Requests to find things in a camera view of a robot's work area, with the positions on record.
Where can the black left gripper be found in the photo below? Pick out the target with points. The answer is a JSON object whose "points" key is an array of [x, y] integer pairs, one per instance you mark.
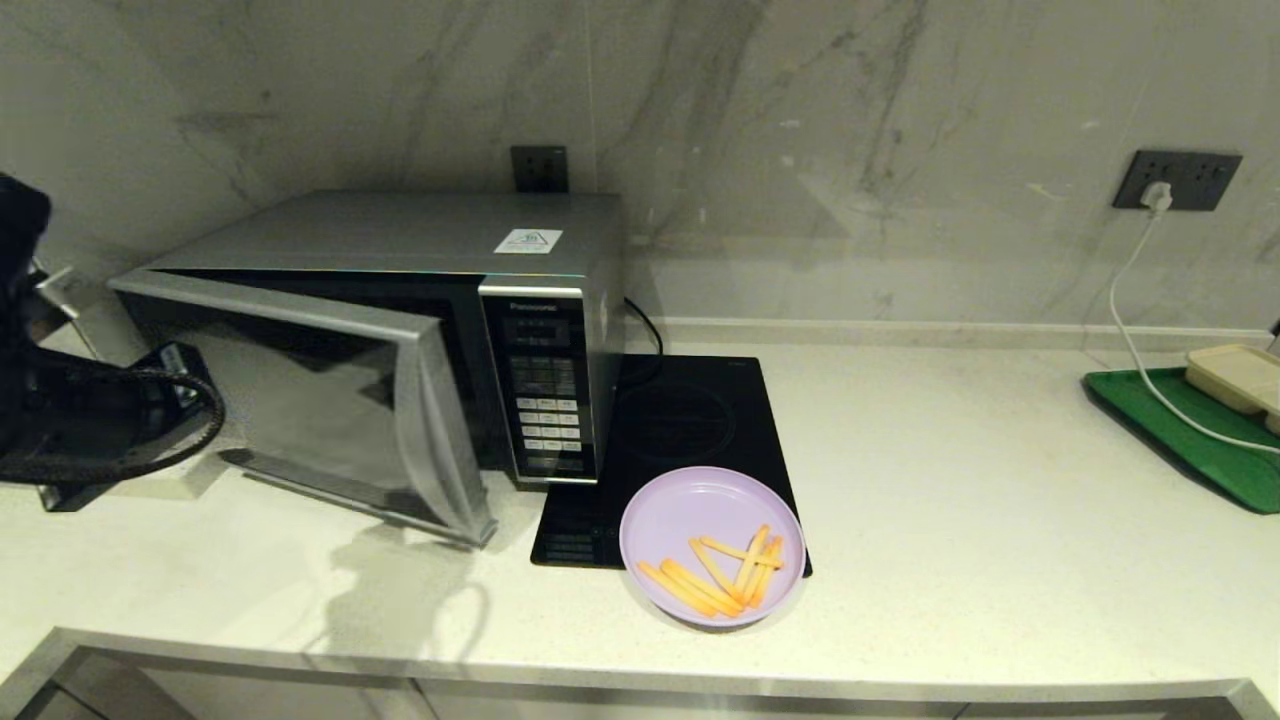
{"points": [[180, 395]]}

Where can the lilac round plate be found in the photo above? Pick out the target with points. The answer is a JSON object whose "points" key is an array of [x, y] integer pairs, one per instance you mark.
{"points": [[700, 510]]}

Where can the silver microwave oven body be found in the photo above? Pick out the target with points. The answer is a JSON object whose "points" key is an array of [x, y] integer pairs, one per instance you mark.
{"points": [[400, 230]]}

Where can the white warning sticker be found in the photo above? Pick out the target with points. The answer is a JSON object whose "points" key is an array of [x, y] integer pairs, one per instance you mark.
{"points": [[528, 241]]}

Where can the black induction cooktop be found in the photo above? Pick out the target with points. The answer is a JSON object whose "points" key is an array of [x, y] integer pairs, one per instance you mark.
{"points": [[700, 420]]}

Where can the orange french fry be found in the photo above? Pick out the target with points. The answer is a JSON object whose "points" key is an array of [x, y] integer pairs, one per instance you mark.
{"points": [[735, 551], [690, 588], [712, 590], [768, 572], [715, 570], [668, 587], [750, 560]]}

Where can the white power plug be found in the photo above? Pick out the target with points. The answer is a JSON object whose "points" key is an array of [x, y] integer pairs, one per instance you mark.
{"points": [[1158, 198]]}

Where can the green plastic tray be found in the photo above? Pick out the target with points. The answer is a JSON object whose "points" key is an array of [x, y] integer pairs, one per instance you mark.
{"points": [[1200, 465]]}

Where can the beige plastic container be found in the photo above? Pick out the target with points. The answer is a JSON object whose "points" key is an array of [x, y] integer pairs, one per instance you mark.
{"points": [[1235, 378]]}

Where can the small dark wall outlet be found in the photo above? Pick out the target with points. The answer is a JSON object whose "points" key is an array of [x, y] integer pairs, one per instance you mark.
{"points": [[540, 169]]}

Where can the wide dark wall outlet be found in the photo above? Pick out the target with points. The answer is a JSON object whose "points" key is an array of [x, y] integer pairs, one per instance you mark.
{"points": [[1200, 181]]}

